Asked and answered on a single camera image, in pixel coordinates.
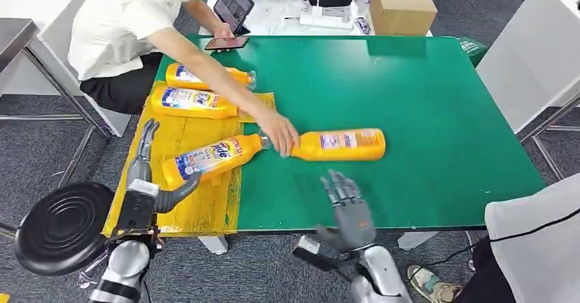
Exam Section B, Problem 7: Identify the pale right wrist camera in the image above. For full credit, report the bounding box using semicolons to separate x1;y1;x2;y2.
292;235;359;272

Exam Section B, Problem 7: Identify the white table foot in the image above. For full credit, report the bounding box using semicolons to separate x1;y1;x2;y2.
198;236;229;256
397;230;440;252

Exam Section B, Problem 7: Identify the person's right hand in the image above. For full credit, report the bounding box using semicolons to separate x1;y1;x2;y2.
257;111;301;158

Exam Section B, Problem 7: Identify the green bin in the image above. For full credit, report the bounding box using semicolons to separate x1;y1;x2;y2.
456;36;490;68

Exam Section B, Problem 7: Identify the standing person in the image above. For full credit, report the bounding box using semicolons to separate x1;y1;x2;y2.
406;172;580;303

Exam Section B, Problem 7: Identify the white panel board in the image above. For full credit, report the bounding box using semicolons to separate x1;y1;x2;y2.
475;0;580;134

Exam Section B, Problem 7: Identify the steel bench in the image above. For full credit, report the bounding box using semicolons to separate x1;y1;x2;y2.
0;17;112;241

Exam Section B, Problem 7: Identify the white cable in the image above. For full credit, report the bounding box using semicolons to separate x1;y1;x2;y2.
269;14;301;36

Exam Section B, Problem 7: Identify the yellow plastic sheet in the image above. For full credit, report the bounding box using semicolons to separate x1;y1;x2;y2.
101;79;278;239

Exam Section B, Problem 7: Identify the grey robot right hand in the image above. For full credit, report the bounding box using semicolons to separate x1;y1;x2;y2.
315;169;378;253

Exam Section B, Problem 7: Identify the metal leg frame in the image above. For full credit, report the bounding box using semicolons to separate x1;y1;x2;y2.
518;92;580;182

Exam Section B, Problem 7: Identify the black smartphone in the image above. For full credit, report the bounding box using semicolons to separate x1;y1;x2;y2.
204;36;250;51

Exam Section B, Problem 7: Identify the small blue white packet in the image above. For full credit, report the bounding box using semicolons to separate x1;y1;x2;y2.
354;16;373;36

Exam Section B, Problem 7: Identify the black cable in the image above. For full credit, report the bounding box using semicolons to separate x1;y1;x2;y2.
425;208;580;270

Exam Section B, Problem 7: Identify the green table mat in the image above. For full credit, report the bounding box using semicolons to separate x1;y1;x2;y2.
154;34;547;234

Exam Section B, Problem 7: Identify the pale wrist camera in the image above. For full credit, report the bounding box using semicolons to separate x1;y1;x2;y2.
128;179;160;198
292;235;359;272

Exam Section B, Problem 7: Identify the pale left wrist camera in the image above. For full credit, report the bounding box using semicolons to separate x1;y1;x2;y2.
128;179;160;198

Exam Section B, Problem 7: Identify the white side table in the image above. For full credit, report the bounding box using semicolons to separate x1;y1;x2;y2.
198;0;434;38

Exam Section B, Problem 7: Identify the black round stool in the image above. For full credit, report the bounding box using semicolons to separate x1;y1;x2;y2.
14;181;116;291

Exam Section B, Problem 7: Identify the person in white shirt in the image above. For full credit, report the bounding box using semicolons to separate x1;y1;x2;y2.
68;0;301;158

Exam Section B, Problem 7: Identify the black tablet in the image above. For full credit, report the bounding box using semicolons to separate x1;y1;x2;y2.
213;0;256;37

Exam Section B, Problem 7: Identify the white power strip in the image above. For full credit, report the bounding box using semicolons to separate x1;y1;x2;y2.
299;12;354;31

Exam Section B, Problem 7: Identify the brown cardboard box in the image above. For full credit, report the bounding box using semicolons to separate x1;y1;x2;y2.
369;0;438;37

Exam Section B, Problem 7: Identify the person's left hand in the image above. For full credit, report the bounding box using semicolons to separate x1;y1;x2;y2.
211;22;235;40

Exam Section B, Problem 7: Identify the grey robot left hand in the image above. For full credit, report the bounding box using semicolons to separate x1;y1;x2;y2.
126;118;202;214

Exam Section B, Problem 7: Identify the orange drink bottle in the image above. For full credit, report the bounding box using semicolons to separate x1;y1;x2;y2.
150;85;254;122
162;133;273;190
289;128;387;162
165;62;257;92

